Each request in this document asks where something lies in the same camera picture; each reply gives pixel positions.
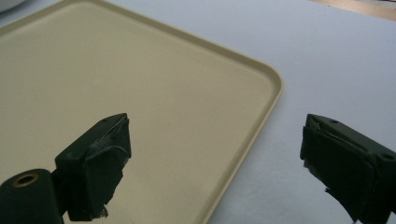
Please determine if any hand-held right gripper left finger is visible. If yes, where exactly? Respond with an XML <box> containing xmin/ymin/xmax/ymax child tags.
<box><xmin>54</xmin><ymin>112</ymin><xmax>133</xmax><ymax>222</ymax></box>

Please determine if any beige plastic tray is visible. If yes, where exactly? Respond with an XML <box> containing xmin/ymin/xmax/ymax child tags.
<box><xmin>0</xmin><ymin>0</ymin><xmax>284</xmax><ymax>224</ymax></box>

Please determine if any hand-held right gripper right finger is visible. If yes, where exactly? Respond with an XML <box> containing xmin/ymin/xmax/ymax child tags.
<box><xmin>299</xmin><ymin>113</ymin><xmax>396</xmax><ymax>224</ymax></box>

